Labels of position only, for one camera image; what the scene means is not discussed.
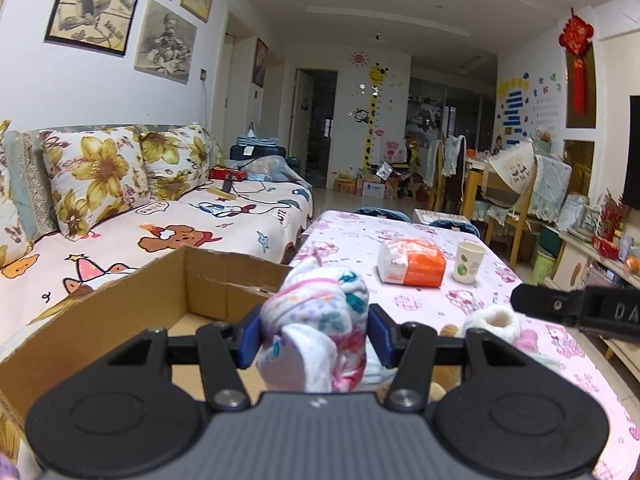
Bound red flower arrangement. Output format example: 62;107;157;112
597;190;628;243

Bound cream television cabinet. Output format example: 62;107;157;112
555;230;640;381

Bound cream canvas bag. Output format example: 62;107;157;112
487;142;538;196

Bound sketch portrait picture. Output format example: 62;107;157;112
133;0;197;85

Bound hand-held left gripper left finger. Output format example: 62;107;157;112
100;310;264;413

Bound red gift box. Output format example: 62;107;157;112
592;235;621;260

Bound white fluffy plush toy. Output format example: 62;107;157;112
462;305;538;356

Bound grey blue blanket heap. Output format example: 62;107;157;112
245;155;307;186

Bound black framed bird picture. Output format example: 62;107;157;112
44;0;141;58

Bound giraffe height wall sticker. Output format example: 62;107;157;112
361;62;393;171

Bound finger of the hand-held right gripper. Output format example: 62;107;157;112
510;282;589;332

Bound orange tissue pack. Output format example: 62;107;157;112
376;238;447;288

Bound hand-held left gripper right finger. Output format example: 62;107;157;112
368;304;531;413

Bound black bag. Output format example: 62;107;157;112
230;144;287;162

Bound brown cardboard box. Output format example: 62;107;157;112
0;246;293;431

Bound black television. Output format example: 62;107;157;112
622;95;640;206

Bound small yellow floral pillow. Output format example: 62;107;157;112
140;124;213;201

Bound blue chair back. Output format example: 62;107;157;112
355;206;412;222
429;219;482;238

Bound narrow framed picture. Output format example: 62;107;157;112
252;37;269;87

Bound green waste bin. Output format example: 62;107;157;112
531;251;557;286

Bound red knot ornament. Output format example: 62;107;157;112
559;7;597;116

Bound wooden chair with draped cloth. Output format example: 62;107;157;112
425;135;467;212

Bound large yellow floral pillow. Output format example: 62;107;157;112
42;127;151;241

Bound floral cushion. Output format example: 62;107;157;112
0;120;33;268

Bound wooden chair with lace cover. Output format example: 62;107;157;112
482;142;573;267

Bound white paper cup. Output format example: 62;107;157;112
452;241;487;285

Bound blue wall sticker chart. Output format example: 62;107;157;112
497;75;533;136

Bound grey green pillow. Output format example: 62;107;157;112
5;130;58;241

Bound cartoon printed sofa cover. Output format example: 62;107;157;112
0;180;315;346

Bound printed white cloth bundle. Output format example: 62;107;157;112
256;246;371;395

